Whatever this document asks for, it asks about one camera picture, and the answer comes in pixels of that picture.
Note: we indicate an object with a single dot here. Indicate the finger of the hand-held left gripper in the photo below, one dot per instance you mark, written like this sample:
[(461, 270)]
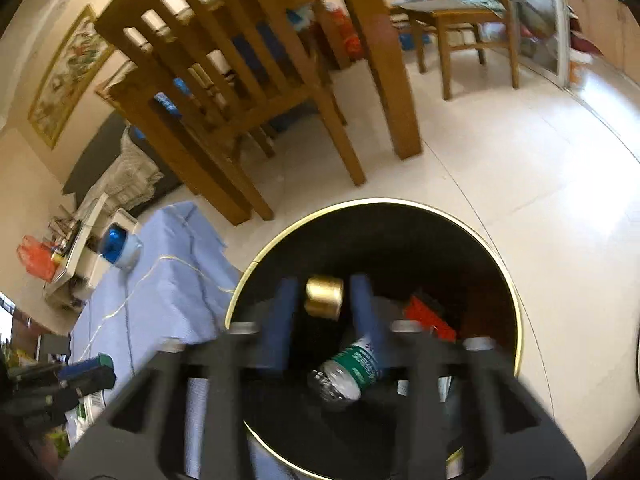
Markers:
[(92, 380), (80, 369)]

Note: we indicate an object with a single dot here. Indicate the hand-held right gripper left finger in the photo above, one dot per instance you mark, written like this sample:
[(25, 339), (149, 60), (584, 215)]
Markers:
[(277, 325)]

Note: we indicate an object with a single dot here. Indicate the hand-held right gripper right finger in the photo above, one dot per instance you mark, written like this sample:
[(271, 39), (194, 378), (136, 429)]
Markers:
[(367, 315)]

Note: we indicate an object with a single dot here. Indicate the clear plastic water bottle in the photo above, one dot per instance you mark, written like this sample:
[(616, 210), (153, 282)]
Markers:
[(350, 365)]

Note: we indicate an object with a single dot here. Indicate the black gold-rim trash bin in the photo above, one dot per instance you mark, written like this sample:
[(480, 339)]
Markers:
[(400, 240)]

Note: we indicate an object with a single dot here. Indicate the red packet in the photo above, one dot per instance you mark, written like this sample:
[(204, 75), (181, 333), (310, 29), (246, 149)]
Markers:
[(430, 317)]

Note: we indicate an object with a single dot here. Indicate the orange plastic bag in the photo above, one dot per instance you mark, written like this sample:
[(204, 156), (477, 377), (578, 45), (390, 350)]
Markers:
[(36, 259)]

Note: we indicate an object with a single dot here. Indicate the white coffee table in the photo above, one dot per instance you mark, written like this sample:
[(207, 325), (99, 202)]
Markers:
[(80, 250)]

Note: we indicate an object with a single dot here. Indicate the blue striped tablecloth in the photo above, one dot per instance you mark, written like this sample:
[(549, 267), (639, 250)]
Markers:
[(165, 280)]

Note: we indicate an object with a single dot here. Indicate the blue-lid glass jar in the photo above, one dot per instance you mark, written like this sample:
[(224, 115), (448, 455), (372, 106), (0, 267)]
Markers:
[(120, 247)]

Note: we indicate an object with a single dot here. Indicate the white lace sofa cover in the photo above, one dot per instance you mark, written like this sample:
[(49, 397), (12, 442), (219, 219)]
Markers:
[(132, 175)]

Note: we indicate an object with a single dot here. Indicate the dark grey sofa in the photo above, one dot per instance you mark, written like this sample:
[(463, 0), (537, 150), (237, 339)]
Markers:
[(95, 155)]

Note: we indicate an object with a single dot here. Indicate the wooden dining table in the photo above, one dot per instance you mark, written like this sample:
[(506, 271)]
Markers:
[(395, 85)]

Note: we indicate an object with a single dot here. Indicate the blue shopping bag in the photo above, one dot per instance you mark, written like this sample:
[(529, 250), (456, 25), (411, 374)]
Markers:
[(167, 99)]

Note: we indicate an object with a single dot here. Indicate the tall-back wooden chair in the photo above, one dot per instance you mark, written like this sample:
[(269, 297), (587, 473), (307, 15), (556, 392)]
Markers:
[(210, 60)]

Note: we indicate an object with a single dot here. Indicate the red gift bag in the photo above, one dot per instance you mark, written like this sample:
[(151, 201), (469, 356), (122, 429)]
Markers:
[(345, 35)]

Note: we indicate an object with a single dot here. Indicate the framed horse painting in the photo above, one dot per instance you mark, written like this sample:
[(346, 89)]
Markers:
[(65, 75)]

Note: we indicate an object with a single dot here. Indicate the cushioned wooden chair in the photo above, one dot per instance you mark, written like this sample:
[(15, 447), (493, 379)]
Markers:
[(460, 10)]

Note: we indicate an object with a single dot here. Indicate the glass sliding door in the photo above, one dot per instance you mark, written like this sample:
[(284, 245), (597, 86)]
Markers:
[(540, 20)]

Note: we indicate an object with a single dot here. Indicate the wooden cabinet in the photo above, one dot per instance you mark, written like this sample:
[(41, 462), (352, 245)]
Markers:
[(600, 15)]

